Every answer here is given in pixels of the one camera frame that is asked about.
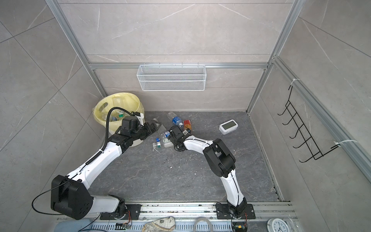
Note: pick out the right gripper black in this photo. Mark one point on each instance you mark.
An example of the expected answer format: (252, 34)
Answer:
(170, 137)

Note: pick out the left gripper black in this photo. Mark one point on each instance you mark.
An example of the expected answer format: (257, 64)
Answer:
(149, 130)

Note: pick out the crushed clear bottle blue band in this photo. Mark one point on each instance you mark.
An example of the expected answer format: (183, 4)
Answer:
(166, 134)

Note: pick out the orange red bottle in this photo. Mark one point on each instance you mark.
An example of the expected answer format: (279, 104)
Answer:
(187, 124)

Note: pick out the clear bottle green white label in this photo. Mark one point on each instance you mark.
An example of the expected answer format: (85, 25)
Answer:
(162, 143)

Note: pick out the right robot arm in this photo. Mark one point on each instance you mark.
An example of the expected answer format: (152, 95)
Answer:
(222, 163)

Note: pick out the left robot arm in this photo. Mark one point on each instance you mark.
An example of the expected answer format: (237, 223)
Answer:
(70, 195)

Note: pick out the white bin with yellow liner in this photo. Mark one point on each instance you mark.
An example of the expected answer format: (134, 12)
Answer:
(125, 100)

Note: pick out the white digital clock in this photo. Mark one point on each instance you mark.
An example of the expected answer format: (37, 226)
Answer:
(228, 126)

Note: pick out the patterned cloth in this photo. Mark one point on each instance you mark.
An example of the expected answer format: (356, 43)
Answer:
(166, 224)

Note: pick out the white tape roll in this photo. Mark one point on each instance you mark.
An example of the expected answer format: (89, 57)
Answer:
(202, 224)

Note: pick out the blue grey cushion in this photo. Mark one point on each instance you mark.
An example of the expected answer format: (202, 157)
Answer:
(72, 226)

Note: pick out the white round analog clock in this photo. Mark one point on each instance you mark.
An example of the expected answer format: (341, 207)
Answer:
(277, 225)

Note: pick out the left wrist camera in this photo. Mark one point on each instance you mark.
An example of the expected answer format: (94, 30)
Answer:
(140, 117)

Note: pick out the white wire mesh basket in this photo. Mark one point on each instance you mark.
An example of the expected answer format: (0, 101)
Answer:
(175, 77)

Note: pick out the black wire hook rack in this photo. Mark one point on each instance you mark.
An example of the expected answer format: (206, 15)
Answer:
(304, 133)

